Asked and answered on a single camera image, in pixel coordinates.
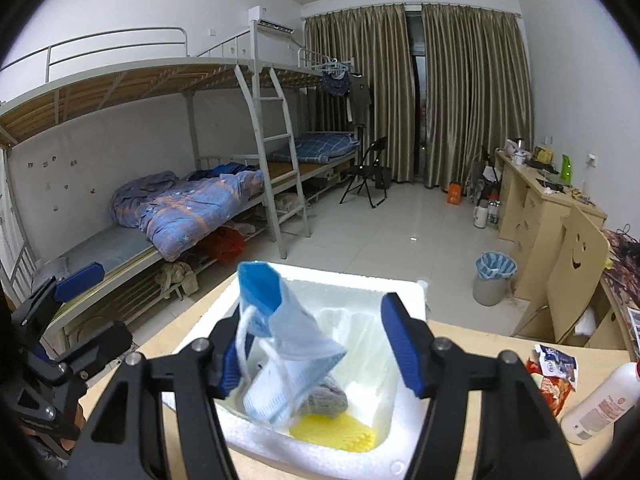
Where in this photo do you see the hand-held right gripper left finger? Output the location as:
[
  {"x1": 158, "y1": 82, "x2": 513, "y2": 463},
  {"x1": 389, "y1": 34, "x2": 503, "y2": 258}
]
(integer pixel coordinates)
[{"x1": 70, "y1": 305, "x2": 251, "y2": 480}]

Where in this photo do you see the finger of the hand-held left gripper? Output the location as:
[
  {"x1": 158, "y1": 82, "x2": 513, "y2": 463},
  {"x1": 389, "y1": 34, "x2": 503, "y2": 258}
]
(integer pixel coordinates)
[
  {"x1": 10, "y1": 261, "x2": 106, "y2": 333},
  {"x1": 42, "y1": 320, "x2": 135, "y2": 387}
]

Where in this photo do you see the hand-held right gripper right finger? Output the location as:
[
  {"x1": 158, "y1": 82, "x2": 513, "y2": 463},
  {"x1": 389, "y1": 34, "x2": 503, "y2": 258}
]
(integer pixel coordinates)
[{"x1": 381, "y1": 292, "x2": 583, "y2": 480}]

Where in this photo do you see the blue face mask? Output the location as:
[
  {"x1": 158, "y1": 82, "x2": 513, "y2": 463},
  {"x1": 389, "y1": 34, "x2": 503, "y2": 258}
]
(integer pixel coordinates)
[
  {"x1": 237, "y1": 261, "x2": 348, "y2": 376},
  {"x1": 244, "y1": 355, "x2": 326, "y2": 423}
]

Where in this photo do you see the grey sock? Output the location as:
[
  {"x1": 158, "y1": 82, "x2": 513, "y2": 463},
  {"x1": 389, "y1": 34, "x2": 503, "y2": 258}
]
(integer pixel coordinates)
[{"x1": 300, "y1": 370, "x2": 349, "y2": 418}]

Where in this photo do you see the white foam box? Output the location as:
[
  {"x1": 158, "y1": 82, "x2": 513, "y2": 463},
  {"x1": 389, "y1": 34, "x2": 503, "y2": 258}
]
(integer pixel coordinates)
[{"x1": 162, "y1": 260, "x2": 428, "y2": 480}]

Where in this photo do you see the yellow foam net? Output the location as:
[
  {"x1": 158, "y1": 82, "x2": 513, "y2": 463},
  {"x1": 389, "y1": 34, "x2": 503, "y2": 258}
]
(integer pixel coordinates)
[{"x1": 290, "y1": 412, "x2": 377, "y2": 453}]

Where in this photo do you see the person's left forearm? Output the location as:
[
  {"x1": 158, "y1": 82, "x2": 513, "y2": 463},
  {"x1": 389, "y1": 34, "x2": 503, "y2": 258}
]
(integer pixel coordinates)
[{"x1": 27, "y1": 432, "x2": 73, "y2": 468}]

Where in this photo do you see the grey trash bin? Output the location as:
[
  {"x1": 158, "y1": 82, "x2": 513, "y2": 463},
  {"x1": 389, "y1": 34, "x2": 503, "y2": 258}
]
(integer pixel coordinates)
[{"x1": 472, "y1": 251, "x2": 517, "y2": 307}]

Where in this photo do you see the red cloth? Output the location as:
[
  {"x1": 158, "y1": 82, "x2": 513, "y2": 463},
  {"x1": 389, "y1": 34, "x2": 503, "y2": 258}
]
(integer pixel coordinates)
[{"x1": 200, "y1": 226, "x2": 247, "y2": 263}]

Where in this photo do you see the blue orange plaid blanket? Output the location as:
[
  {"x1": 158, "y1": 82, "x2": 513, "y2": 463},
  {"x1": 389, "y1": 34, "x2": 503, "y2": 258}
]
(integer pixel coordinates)
[{"x1": 111, "y1": 169, "x2": 266, "y2": 262}]

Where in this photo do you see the red snack packet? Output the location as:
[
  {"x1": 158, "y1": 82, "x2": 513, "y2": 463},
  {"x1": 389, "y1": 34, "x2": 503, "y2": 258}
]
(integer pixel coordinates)
[{"x1": 527, "y1": 360, "x2": 572, "y2": 418}]

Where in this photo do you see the light wooden desk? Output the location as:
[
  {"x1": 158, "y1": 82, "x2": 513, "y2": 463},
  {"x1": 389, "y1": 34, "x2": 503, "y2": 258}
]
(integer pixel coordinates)
[
  {"x1": 494, "y1": 149, "x2": 608, "y2": 301},
  {"x1": 595, "y1": 260, "x2": 640, "y2": 351}
]

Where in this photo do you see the wooden smiley chair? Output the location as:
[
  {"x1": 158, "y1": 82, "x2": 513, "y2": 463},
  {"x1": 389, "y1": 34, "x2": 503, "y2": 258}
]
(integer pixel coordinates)
[{"x1": 512, "y1": 200, "x2": 611, "y2": 348}]

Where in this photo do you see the white lotion pump bottle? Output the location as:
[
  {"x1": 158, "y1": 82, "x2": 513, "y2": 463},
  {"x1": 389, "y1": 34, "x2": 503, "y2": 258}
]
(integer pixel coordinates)
[{"x1": 560, "y1": 360, "x2": 640, "y2": 446}]

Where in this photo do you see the black folding chair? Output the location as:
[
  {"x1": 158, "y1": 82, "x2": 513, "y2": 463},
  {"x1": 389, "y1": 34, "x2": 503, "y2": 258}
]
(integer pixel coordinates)
[{"x1": 340, "y1": 136, "x2": 390, "y2": 209}]

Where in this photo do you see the metal bunk bed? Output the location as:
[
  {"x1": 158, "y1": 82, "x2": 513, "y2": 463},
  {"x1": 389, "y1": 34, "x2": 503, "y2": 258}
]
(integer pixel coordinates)
[
  {"x1": 235, "y1": 25, "x2": 362, "y2": 211},
  {"x1": 0, "y1": 27, "x2": 271, "y2": 376}
]

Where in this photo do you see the metal bed ladder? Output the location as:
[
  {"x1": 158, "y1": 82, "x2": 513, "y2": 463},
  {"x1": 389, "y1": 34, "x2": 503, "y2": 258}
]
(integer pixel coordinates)
[{"x1": 234, "y1": 62, "x2": 310, "y2": 258}]

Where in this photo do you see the blue checked bedding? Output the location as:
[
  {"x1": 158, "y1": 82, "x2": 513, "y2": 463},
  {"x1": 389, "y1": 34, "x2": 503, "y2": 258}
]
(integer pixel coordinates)
[{"x1": 267, "y1": 131, "x2": 361, "y2": 165}]

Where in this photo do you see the white kettle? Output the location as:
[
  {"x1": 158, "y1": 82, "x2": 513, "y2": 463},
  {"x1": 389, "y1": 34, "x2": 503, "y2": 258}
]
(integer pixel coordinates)
[{"x1": 502, "y1": 137, "x2": 531, "y2": 166}]

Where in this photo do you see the olive hanging shirt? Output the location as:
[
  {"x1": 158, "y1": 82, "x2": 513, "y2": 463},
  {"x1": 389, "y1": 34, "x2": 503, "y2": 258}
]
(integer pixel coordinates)
[{"x1": 345, "y1": 74, "x2": 372, "y2": 128}]

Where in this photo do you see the brown curtain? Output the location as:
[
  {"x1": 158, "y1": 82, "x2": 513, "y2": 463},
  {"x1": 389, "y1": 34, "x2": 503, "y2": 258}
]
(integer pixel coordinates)
[
  {"x1": 304, "y1": 2, "x2": 418, "y2": 186},
  {"x1": 421, "y1": 2, "x2": 533, "y2": 193}
]

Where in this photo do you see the dark hanging garment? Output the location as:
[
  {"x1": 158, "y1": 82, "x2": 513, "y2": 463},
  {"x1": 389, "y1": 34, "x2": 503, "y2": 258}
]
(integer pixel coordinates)
[{"x1": 320, "y1": 67, "x2": 351, "y2": 97}]

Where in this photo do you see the teal clothes hanger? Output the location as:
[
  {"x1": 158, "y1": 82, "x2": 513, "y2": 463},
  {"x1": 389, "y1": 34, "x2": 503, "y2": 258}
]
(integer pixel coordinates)
[{"x1": 310, "y1": 57, "x2": 352, "y2": 74}]

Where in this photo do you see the white air conditioner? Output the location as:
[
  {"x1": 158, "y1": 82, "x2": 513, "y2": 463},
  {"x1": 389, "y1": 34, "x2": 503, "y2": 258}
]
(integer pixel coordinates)
[{"x1": 248, "y1": 6, "x2": 296, "y2": 36}]

